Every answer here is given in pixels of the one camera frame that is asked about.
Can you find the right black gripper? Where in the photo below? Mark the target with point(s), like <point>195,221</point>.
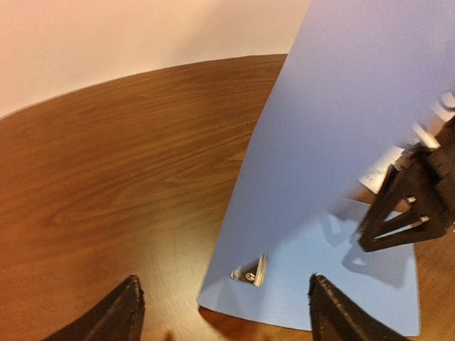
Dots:
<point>434,206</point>

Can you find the metal folder clip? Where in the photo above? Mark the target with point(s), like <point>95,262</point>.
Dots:
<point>253,272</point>

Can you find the white paper sheet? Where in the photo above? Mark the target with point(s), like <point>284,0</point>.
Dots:
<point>374,176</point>

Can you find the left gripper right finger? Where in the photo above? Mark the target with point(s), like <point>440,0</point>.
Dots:
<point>334,316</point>

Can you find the blue folder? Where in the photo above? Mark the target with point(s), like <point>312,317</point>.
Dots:
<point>358,75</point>

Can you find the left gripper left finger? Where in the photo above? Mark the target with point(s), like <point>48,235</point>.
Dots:
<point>118,316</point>

